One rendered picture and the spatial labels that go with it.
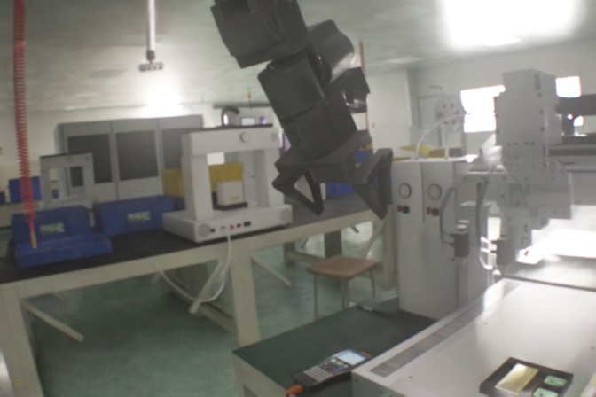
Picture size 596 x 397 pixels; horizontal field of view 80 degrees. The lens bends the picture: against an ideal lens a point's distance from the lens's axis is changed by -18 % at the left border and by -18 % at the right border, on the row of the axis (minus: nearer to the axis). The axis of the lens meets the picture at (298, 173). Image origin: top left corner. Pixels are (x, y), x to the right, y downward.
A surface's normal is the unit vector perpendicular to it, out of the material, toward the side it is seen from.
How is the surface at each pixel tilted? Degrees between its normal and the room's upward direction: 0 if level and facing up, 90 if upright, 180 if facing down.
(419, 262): 90
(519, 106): 90
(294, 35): 90
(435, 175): 90
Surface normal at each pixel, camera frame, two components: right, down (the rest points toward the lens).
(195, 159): 0.60, 0.00
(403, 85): -0.80, 0.11
